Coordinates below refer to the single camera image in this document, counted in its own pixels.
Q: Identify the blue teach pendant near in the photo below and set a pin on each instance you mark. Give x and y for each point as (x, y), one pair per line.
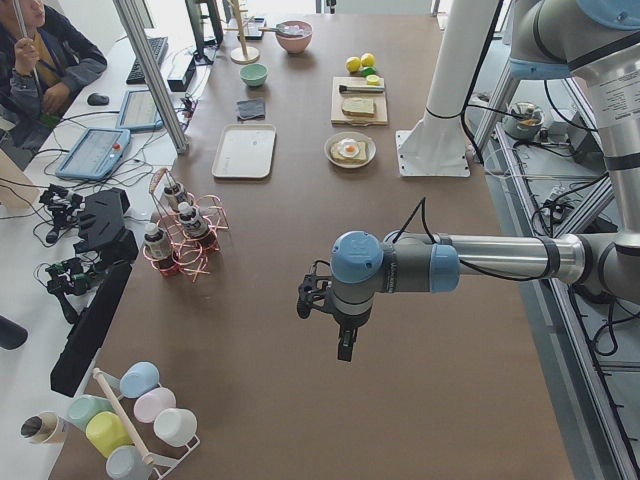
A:
(95, 154)

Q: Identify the green ceramic bowl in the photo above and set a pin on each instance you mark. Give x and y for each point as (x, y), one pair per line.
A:
(254, 75)

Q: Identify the yellow cup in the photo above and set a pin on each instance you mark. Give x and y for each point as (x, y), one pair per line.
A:
(106, 432)

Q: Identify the tea bottle front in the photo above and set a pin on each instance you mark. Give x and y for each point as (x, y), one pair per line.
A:
(155, 240)

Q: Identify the black angled holder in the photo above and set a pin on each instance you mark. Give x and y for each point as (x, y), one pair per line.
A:
(101, 227)

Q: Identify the blue teach pendant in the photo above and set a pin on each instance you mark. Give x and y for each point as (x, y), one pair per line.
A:
(95, 154)
(138, 112)

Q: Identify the mint green cup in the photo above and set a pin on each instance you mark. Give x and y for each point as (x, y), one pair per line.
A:
(84, 408)

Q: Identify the tea bottle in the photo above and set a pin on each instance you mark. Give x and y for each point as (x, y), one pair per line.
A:
(191, 220)
(155, 240)
(174, 195)

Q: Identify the white cup rack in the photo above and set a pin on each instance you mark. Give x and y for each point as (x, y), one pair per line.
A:
(163, 458)

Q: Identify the grey folded cloth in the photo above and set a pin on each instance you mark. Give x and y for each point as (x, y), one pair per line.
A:
(250, 109)

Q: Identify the grey blue cup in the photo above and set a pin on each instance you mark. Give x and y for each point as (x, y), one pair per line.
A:
(125, 463)

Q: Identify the yellow lemon near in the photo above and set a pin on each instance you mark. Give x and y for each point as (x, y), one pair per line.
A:
(353, 64)

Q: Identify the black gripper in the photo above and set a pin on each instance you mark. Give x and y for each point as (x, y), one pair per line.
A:
(348, 329)

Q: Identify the fried egg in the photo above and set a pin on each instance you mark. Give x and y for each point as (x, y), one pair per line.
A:
(347, 147)

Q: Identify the paper cup steel insert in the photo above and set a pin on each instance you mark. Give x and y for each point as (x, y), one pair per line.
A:
(44, 428)

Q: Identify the blue teach pendant far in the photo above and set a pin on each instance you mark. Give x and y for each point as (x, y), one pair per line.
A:
(138, 112)

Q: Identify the tea bottle back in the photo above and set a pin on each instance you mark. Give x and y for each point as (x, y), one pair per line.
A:
(174, 195)

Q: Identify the copper wire bottle rack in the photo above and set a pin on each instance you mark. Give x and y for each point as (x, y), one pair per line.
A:
(186, 256)

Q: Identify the white round plate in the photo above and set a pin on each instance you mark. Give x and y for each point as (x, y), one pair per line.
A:
(371, 148)

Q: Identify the yellow lemon far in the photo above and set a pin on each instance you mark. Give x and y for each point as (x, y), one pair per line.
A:
(367, 60)

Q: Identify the wooden mug tree stand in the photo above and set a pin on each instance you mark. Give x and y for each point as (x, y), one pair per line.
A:
(244, 54)

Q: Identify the bread slice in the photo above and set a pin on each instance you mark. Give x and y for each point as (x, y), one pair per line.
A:
(360, 158)
(358, 107)

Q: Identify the pink bowl with ice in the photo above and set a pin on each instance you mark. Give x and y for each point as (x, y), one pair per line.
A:
(296, 45)

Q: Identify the black computer mouse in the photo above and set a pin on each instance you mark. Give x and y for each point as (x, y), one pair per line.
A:
(96, 99)

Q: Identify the cream rabbit tray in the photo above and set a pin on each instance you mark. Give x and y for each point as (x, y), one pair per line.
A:
(244, 151)

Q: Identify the steel muddler black tip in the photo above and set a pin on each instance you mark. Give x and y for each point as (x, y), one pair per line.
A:
(371, 89)

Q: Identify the seated person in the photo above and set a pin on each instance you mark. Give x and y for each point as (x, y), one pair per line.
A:
(45, 63)

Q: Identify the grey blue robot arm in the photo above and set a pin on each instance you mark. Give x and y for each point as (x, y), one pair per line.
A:
(595, 41)

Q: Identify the yellow lemon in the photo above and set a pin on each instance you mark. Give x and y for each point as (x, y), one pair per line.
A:
(353, 64)
(367, 60)

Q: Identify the green lime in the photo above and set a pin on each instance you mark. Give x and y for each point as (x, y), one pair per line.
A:
(366, 71)

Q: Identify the white cup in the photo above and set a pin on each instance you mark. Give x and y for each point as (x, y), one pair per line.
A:
(175, 426)

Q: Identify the aluminium frame post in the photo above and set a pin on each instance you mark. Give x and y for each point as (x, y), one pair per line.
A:
(131, 20)

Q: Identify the tea bottle middle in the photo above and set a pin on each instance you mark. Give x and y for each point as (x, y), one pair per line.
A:
(191, 220)

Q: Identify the black long box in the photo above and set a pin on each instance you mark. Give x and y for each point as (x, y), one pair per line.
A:
(88, 335)

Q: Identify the halved lemon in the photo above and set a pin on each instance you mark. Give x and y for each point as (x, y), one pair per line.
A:
(373, 80)

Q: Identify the pink cup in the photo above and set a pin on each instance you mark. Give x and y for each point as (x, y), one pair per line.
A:
(149, 405)

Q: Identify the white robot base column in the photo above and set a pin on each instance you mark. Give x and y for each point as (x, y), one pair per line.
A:
(436, 145)

